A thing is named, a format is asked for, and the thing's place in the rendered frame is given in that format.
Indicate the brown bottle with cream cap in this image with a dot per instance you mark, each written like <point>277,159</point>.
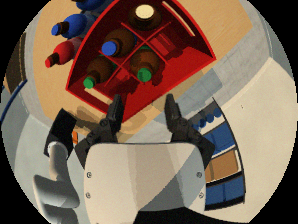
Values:
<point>144,14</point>

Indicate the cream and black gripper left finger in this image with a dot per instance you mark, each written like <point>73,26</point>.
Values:
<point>105,132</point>

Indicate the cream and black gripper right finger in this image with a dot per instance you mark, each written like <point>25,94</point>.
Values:
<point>183,132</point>

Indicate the blue bottle with grey label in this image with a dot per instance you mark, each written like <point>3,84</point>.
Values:
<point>74,25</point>

